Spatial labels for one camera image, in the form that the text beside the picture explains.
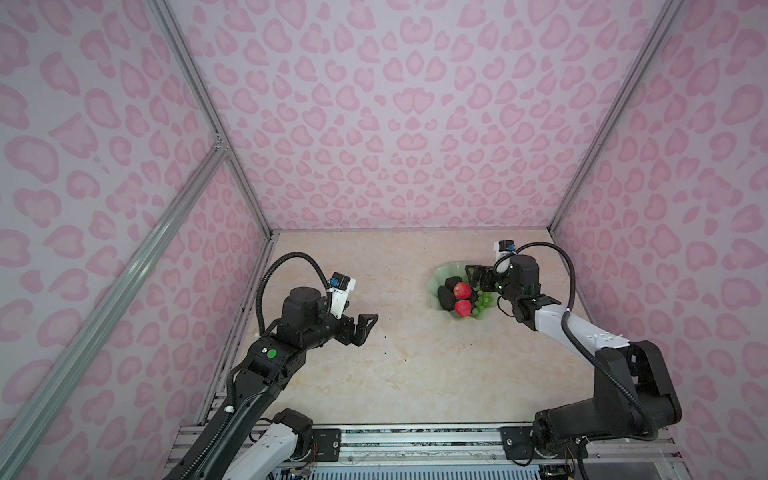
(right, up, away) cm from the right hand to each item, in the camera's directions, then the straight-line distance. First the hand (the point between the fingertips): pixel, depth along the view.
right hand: (481, 264), depth 88 cm
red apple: (-4, -8, +6) cm, 11 cm away
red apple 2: (-5, -13, +2) cm, 14 cm away
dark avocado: (-9, -11, +7) cm, 16 cm away
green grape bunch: (+2, -12, +4) cm, 12 cm away
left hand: (-33, -9, -17) cm, 39 cm away
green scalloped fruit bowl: (-11, -5, +13) cm, 17 cm away
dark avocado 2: (-7, -6, +10) cm, 14 cm away
